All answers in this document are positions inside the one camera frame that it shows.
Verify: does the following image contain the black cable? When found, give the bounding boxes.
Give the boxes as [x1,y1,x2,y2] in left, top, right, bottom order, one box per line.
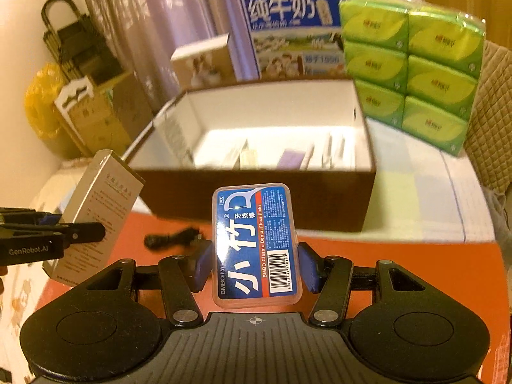
[144,227,203,251]

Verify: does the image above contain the pack of green tissue packets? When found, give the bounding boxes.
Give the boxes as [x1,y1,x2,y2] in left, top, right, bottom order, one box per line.
[338,0,487,158]

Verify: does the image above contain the small purple box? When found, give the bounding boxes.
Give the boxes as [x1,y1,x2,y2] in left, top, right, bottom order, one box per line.
[276,148,311,169]

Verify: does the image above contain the brown cardboard box white inside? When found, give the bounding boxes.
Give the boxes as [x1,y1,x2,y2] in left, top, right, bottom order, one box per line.
[123,77,378,234]

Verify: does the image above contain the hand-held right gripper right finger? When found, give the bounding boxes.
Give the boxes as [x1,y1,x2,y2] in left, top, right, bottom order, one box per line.
[298,242,427,327]

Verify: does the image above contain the blue milk carton box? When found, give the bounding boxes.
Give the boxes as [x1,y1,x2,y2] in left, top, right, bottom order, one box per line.
[239,0,347,81]

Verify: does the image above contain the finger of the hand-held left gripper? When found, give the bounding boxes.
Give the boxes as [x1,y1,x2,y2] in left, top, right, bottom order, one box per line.
[0,221,107,245]
[0,207,61,227]

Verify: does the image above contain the yellow plastic bag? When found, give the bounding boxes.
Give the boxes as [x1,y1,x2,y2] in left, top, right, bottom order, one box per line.
[24,63,69,141]

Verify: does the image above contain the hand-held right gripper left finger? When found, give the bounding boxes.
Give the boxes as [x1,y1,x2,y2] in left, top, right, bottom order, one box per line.
[86,242,215,327]

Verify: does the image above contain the yellowish cardboard box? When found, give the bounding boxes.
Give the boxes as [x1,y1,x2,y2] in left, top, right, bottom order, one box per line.
[53,74,155,159]

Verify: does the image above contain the purple curtain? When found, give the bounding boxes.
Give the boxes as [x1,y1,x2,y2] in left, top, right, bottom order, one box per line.
[76,0,365,100]

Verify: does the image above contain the beige quilted chair cover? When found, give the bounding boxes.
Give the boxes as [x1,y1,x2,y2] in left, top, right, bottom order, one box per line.
[465,40,512,197]

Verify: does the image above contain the white long box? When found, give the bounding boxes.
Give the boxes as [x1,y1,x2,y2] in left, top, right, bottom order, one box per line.
[235,139,261,169]

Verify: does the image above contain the blue dental floss box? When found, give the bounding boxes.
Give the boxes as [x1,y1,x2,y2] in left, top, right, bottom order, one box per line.
[211,183,303,310]

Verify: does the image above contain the tan humidifier box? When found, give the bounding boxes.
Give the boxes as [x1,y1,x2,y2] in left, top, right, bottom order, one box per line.
[170,33,236,89]

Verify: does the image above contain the black wire rack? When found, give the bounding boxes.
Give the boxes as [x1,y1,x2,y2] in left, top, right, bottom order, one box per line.
[42,0,123,85]

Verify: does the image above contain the tall white and tan box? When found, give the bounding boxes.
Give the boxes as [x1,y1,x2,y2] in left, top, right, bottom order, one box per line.
[42,149,147,287]

